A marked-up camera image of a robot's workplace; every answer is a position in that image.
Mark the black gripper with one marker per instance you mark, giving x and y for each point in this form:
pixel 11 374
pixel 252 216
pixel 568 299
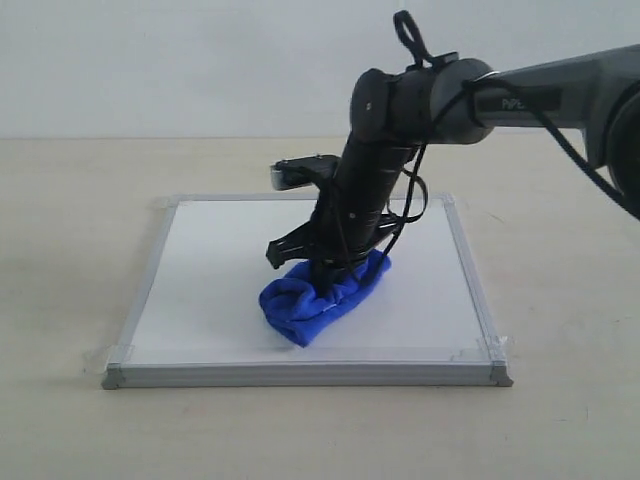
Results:
pixel 336 235

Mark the blue cloth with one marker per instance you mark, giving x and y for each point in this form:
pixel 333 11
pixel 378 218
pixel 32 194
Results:
pixel 295 309

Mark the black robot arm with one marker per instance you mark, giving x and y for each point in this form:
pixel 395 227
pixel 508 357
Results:
pixel 589 104

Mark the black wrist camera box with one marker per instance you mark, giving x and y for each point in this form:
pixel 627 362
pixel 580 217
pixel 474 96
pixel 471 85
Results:
pixel 288 174

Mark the white board with metal frame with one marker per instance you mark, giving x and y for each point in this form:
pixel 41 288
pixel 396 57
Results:
pixel 196 322

